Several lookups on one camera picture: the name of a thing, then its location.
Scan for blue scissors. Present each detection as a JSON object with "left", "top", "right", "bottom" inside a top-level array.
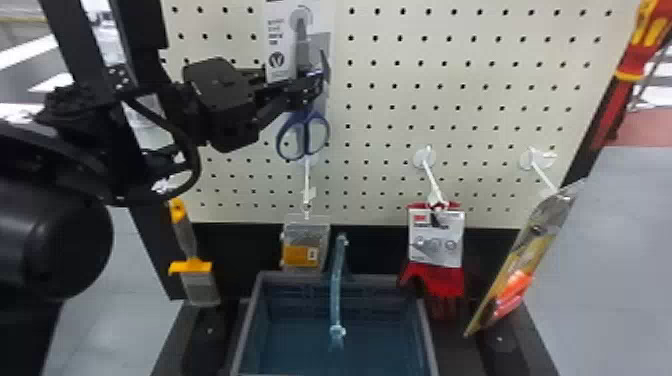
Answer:
[{"left": 263, "top": 0, "right": 336, "bottom": 163}]

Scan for white pegboard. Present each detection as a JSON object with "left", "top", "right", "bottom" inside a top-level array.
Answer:
[{"left": 107, "top": 0, "right": 645, "bottom": 376}]

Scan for red gloves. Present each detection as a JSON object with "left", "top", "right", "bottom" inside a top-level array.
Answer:
[{"left": 397, "top": 201, "right": 468, "bottom": 318}]

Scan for black cable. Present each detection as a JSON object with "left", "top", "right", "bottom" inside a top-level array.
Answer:
[{"left": 112, "top": 95, "right": 204, "bottom": 208}]

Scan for yellow screw packet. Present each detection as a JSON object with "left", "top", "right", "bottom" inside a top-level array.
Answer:
[{"left": 281, "top": 213, "right": 332, "bottom": 274}]

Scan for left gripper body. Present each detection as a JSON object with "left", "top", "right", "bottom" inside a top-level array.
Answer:
[{"left": 203, "top": 82, "right": 291, "bottom": 155}]

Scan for yellow scraper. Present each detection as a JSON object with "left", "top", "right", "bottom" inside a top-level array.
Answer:
[{"left": 167, "top": 197, "right": 222, "bottom": 308}]

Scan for blue basket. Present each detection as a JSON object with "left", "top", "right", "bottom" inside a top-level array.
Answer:
[{"left": 229, "top": 232, "right": 440, "bottom": 376}]

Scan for orange pliers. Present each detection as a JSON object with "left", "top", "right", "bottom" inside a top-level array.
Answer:
[{"left": 463, "top": 179, "right": 585, "bottom": 338}]

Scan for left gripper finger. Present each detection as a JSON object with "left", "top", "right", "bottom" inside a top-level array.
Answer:
[
  {"left": 258, "top": 89, "right": 325, "bottom": 127},
  {"left": 261, "top": 68, "right": 327, "bottom": 95}
]

